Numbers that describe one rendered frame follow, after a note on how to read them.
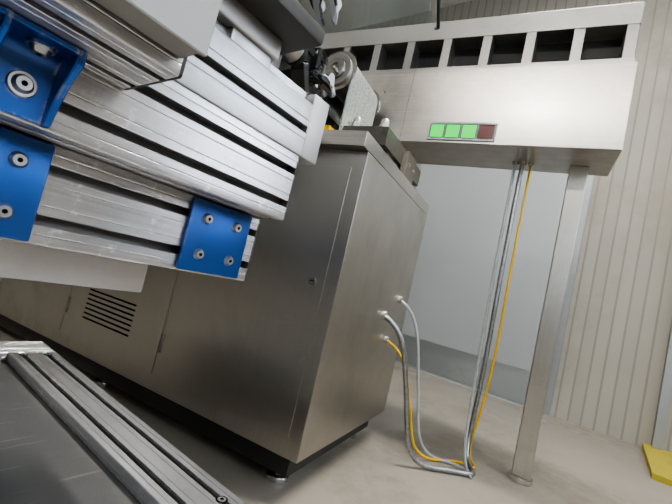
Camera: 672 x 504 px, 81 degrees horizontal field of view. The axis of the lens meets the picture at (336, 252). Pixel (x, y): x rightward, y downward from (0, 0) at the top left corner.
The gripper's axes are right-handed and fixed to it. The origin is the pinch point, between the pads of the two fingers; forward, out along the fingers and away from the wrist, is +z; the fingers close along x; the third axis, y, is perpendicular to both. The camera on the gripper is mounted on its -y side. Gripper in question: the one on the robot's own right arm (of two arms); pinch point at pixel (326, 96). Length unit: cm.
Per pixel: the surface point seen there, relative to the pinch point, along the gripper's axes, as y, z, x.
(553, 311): -49, 59, -75
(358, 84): 13.7, 16.7, -0.8
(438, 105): 20, 43, -23
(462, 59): 44, 51, -26
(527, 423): -89, 59, -74
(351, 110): 3.7, 16.1, -0.9
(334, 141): -22.2, -18.7, -18.2
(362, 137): -20.9, -18.7, -25.6
